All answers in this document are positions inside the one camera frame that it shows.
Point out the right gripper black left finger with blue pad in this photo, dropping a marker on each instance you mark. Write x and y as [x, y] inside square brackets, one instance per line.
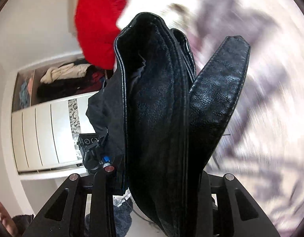
[64, 213]

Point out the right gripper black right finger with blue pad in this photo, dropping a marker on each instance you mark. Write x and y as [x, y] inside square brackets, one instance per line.
[221, 206]

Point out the black leather jacket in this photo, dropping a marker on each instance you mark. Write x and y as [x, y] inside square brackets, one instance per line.
[163, 120]

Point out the dark clothes pile in wardrobe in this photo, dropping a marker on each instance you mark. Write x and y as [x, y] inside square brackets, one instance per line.
[92, 81]

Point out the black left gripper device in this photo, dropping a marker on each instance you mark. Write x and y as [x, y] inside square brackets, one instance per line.
[92, 146]

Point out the lilac floral fleece blanket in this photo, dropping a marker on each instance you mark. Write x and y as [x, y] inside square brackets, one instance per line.
[263, 145]

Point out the white sliding wardrobe door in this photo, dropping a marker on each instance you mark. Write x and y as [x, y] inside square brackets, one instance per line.
[44, 136]

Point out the beige garment in wardrobe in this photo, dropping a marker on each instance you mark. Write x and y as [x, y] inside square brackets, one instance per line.
[69, 71]

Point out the red pillow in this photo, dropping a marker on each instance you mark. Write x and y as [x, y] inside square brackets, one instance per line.
[95, 22]

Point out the white knitted garment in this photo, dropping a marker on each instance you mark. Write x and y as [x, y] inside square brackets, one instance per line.
[174, 12]

